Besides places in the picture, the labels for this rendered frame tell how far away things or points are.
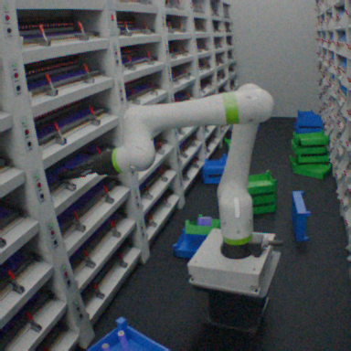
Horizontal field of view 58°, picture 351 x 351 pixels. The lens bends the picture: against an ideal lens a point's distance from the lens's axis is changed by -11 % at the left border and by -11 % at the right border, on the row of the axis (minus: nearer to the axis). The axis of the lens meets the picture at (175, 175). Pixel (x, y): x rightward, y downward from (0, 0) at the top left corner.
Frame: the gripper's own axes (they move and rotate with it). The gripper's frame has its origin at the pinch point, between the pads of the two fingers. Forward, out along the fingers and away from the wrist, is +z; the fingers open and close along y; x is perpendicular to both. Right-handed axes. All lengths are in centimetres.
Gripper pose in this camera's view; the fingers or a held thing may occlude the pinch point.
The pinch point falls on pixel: (67, 174)
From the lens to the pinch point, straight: 142.6
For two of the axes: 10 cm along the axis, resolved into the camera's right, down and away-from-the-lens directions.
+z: -8.9, 1.8, 4.1
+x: -3.2, -9.1, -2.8
